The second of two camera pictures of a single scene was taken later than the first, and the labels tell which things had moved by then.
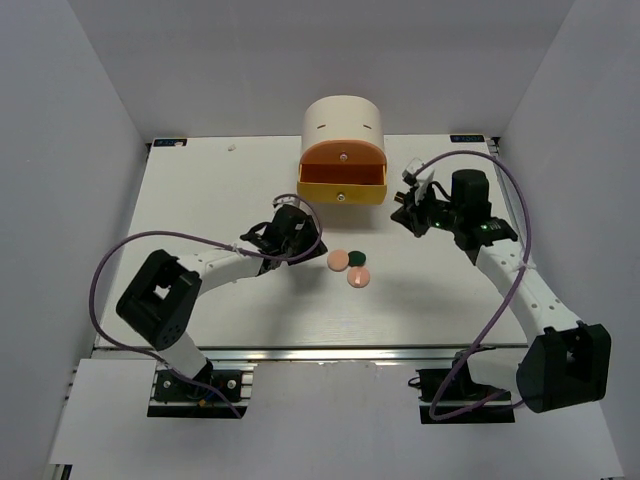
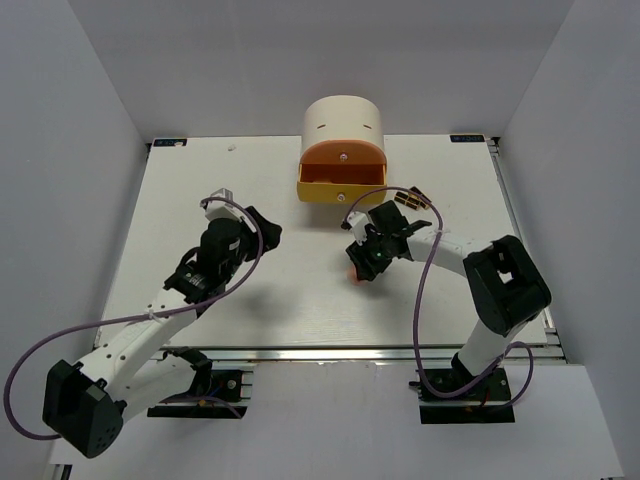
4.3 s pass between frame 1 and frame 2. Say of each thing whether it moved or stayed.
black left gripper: moved
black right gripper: moved
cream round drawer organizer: stayed
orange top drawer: stayed
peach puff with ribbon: stayed
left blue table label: stayed
